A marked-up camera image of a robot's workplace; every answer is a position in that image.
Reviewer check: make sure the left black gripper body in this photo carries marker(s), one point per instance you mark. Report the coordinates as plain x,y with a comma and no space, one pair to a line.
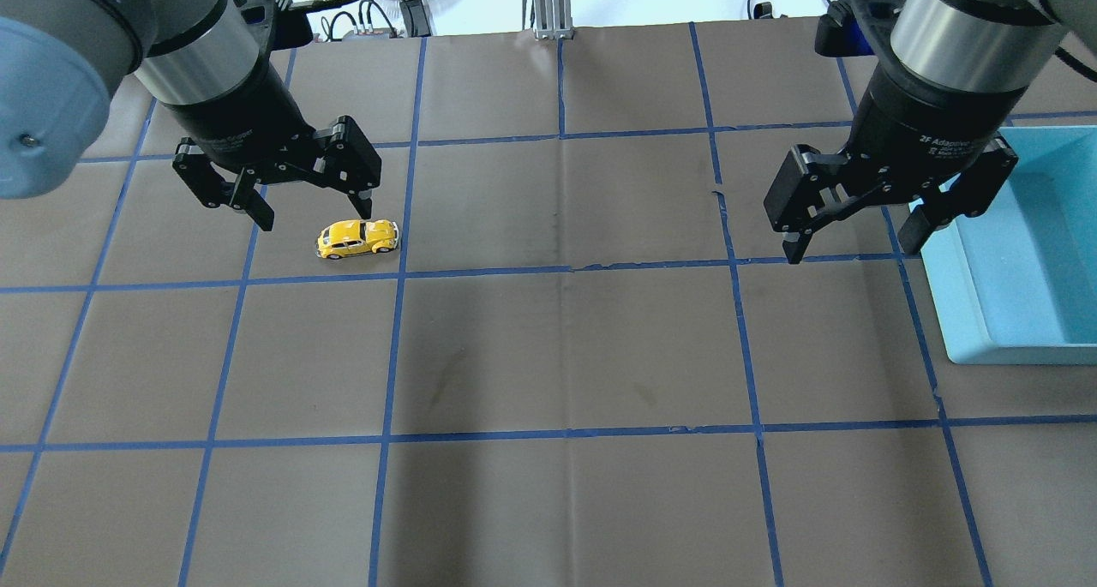
233,117

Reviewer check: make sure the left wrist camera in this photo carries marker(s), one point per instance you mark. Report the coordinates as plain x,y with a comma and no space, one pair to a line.
275,24

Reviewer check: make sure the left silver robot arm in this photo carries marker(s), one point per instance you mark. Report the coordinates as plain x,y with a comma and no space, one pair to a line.
207,62

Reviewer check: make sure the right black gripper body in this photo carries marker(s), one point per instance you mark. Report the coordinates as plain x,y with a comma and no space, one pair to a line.
919,117

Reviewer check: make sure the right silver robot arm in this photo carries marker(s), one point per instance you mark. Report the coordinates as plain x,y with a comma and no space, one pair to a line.
948,73

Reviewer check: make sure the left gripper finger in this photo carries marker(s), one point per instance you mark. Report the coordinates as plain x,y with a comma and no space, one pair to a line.
349,164
212,190

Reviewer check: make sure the brown paper table mat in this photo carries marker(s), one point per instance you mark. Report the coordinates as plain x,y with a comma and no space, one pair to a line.
588,364

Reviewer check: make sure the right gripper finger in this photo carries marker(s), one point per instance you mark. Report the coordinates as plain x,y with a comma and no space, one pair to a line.
970,194
812,190

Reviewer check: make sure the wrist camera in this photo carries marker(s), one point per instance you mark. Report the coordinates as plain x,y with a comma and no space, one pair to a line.
275,24
854,28

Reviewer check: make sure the aluminium frame post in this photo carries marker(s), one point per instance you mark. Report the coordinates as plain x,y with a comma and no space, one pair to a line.
549,19

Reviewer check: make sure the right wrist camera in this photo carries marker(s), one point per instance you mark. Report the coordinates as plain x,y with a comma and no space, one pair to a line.
854,28

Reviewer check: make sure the yellow beetle toy car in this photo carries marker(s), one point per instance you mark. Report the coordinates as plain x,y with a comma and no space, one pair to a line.
357,237

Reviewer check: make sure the light blue plastic bin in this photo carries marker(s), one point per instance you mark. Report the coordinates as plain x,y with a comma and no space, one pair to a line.
1016,285

